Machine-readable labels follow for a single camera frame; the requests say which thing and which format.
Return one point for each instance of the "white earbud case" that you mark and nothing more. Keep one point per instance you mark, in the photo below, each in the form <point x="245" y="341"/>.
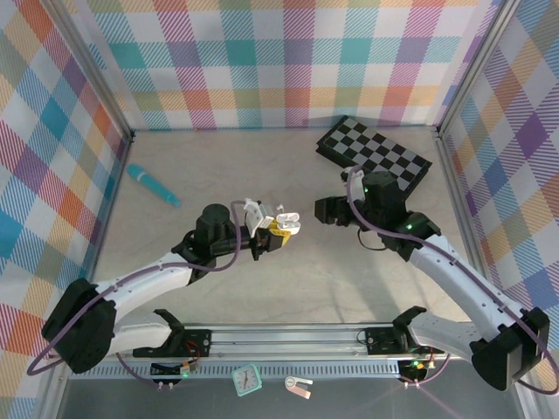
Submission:
<point x="290" y="217"/>

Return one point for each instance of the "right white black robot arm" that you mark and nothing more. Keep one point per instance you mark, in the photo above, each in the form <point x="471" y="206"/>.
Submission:
<point x="454" y="279"/>

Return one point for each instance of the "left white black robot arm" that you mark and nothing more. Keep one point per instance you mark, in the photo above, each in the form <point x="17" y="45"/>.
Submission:
<point x="144" y="279"/>

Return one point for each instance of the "black silver chessboard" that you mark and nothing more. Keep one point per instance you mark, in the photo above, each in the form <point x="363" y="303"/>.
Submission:
<point x="380" y="144"/>

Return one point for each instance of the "teal marker pen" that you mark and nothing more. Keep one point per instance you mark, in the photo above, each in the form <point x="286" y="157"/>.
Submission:
<point x="153" y="185"/>

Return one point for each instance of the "mint green alarm clock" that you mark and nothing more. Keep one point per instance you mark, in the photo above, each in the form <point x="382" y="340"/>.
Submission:
<point x="246" y="379"/>

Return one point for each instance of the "black controller board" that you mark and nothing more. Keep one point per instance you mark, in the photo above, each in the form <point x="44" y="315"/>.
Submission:
<point x="174" y="370"/>
<point x="415" y="366"/>

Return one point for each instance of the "small white pink gadget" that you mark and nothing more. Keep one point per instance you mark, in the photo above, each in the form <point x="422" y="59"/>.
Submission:
<point x="290" y="382"/>

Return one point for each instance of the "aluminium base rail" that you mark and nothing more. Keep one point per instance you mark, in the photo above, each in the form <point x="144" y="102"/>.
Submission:
<point x="284" y="338"/>

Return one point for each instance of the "aluminium frame base bar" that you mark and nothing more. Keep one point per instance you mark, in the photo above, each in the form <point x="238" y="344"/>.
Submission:
<point x="111" y="192"/>
<point x="459" y="196"/>

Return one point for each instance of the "aluminium frame post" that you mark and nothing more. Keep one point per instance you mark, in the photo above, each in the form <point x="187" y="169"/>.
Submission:
<point x="91" y="65"/>
<point x="476" y="65"/>

